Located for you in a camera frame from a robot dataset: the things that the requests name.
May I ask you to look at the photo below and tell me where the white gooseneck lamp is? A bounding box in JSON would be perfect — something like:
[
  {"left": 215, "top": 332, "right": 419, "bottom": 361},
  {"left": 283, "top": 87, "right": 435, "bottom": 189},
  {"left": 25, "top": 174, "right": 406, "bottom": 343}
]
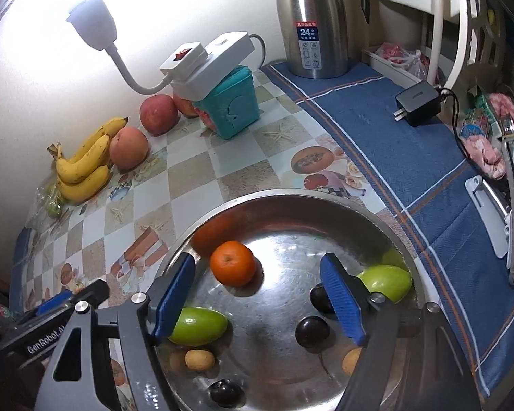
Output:
[{"left": 66, "top": 0, "right": 210, "bottom": 95}]

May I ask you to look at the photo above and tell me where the green oval fruit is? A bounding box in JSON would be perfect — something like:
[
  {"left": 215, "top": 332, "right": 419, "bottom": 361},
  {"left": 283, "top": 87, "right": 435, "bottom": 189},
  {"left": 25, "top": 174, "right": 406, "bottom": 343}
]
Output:
[
  {"left": 356, "top": 265, "right": 413, "bottom": 304},
  {"left": 168, "top": 307, "right": 229, "bottom": 347}
]

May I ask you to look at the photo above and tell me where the orange tangerine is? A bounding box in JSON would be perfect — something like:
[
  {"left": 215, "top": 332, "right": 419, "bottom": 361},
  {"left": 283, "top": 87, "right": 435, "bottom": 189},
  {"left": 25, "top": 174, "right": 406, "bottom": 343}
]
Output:
[{"left": 210, "top": 241, "right": 257, "bottom": 287}]

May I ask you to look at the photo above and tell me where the clear bag of green fruit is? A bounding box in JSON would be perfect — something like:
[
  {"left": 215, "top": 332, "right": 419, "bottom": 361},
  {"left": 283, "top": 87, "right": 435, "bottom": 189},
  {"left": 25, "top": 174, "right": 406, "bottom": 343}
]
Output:
[{"left": 28, "top": 180, "right": 71, "bottom": 223}]

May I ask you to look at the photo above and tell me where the stainless steel thermos jug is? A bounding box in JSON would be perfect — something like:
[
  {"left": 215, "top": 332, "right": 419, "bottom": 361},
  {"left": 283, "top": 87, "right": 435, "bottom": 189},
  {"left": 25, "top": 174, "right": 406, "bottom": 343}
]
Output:
[{"left": 276, "top": 0, "right": 371, "bottom": 80}]

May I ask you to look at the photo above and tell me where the black power adapter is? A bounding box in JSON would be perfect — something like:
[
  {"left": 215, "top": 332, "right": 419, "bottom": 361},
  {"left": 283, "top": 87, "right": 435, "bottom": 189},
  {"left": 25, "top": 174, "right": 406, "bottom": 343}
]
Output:
[{"left": 395, "top": 80, "right": 444, "bottom": 128}]

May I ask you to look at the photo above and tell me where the yellow banana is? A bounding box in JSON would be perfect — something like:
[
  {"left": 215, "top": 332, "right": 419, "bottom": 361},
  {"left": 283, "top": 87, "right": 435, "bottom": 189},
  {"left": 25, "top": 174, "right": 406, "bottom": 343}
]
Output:
[
  {"left": 58, "top": 165, "right": 111, "bottom": 204},
  {"left": 71, "top": 116, "right": 129, "bottom": 159},
  {"left": 48, "top": 134, "right": 111, "bottom": 184}
]

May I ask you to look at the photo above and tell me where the white power strip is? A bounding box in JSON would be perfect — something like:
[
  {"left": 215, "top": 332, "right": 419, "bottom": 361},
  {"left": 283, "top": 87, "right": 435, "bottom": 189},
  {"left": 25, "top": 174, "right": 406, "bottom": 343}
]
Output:
[{"left": 173, "top": 32, "right": 258, "bottom": 99}]

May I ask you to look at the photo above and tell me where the black cable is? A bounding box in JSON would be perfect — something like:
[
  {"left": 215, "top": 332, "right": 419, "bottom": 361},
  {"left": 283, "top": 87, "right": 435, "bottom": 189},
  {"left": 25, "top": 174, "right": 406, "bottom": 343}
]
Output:
[{"left": 439, "top": 88, "right": 472, "bottom": 161}]

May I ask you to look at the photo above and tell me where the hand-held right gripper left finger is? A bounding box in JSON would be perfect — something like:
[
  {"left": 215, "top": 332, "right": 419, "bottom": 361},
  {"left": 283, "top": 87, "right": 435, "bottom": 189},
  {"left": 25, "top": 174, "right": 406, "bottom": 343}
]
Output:
[{"left": 45, "top": 253, "right": 196, "bottom": 411}]

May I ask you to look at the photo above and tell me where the white plastic bracket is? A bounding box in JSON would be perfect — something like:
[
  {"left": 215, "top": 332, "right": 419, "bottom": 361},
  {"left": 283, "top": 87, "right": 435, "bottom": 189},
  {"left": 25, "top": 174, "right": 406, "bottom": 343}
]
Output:
[{"left": 465, "top": 175, "right": 511, "bottom": 258}]

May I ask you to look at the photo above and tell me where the red plastic bag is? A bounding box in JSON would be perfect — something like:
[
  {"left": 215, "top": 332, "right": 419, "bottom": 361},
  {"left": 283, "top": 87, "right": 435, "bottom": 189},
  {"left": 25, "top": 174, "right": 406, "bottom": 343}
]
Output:
[{"left": 375, "top": 43, "right": 429, "bottom": 80}]

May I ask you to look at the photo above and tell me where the white plastic rack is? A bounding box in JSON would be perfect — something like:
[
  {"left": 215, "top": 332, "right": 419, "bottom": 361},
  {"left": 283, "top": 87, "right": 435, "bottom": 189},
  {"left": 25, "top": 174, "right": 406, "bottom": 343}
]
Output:
[{"left": 424, "top": 0, "right": 514, "bottom": 99}]

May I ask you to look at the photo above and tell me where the teal plastic container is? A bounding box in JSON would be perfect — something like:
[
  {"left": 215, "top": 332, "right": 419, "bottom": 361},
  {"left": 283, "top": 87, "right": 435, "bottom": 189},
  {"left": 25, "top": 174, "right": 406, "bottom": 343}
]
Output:
[{"left": 193, "top": 65, "right": 260, "bottom": 140}]

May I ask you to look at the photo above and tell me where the small yellow fruit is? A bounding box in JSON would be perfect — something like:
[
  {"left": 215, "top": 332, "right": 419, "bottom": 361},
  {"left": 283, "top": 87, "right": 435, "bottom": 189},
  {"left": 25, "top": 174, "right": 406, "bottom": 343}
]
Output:
[
  {"left": 185, "top": 350, "right": 216, "bottom": 372},
  {"left": 342, "top": 348, "right": 363, "bottom": 376}
]

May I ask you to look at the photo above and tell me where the red apple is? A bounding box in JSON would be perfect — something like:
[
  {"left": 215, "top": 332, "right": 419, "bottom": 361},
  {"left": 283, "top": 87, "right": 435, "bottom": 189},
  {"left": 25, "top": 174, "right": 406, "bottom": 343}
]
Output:
[
  {"left": 172, "top": 93, "right": 200, "bottom": 118},
  {"left": 109, "top": 127, "right": 150, "bottom": 170},
  {"left": 139, "top": 94, "right": 178, "bottom": 135}
]

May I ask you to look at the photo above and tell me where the dark purple plum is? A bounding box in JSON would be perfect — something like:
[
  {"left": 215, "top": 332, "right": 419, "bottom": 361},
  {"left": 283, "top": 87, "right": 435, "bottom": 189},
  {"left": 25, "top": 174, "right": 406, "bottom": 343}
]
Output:
[
  {"left": 209, "top": 379, "right": 243, "bottom": 407},
  {"left": 295, "top": 316, "right": 330, "bottom": 348},
  {"left": 309, "top": 285, "right": 337, "bottom": 314}
]

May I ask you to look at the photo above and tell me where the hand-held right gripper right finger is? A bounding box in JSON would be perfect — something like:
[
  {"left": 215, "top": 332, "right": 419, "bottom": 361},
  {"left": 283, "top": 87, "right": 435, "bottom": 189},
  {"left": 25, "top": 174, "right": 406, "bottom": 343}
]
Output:
[{"left": 320, "top": 253, "right": 482, "bottom": 411}]

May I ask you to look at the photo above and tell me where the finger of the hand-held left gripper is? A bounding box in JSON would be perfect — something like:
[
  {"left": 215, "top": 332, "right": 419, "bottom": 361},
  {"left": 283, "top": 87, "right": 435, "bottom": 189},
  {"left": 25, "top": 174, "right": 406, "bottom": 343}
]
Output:
[
  {"left": 23, "top": 291, "right": 75, "bottom": 317},
  {"left": 0, "top": 280, "right": 111, "bottom": 360}
]

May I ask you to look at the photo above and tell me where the stainless steel bowl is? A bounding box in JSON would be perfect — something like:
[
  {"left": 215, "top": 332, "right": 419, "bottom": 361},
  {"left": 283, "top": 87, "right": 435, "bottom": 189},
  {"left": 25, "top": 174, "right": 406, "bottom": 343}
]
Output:
[{"left": 154, "top": 188, "right": 431, "bottom": 411}]

